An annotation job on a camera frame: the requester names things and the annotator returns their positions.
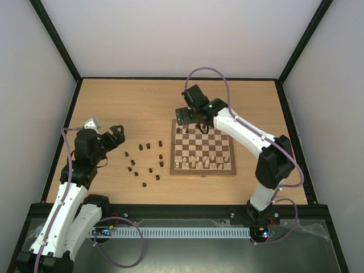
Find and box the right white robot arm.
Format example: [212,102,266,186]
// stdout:
[175,85,294,223]

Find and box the black aluminium frame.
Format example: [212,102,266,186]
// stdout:
[8,1,348,272]

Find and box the wooden chess board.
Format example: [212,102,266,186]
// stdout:
[170,119,237,176]

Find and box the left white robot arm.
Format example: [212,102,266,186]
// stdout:
[15,118,125,272]

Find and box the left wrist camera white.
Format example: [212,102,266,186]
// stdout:
[83,118,101,132]

